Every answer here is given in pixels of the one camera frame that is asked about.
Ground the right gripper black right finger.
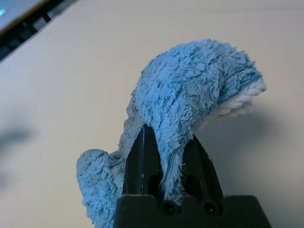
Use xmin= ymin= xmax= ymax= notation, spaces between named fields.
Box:
xmin=181 ymin=133 xmax=224 ymax=199

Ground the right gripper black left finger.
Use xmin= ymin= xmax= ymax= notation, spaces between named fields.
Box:
xmin=122 ymin=124 xmax=164 ymax=199

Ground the blue fluffy rag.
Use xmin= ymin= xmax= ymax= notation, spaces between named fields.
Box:
xmin=76 ymin=39 xmax=268 ymax=226

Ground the black-framed side table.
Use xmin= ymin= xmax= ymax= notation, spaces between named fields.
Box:
xmin=0 ymin=0 xmax=79 ymax=62

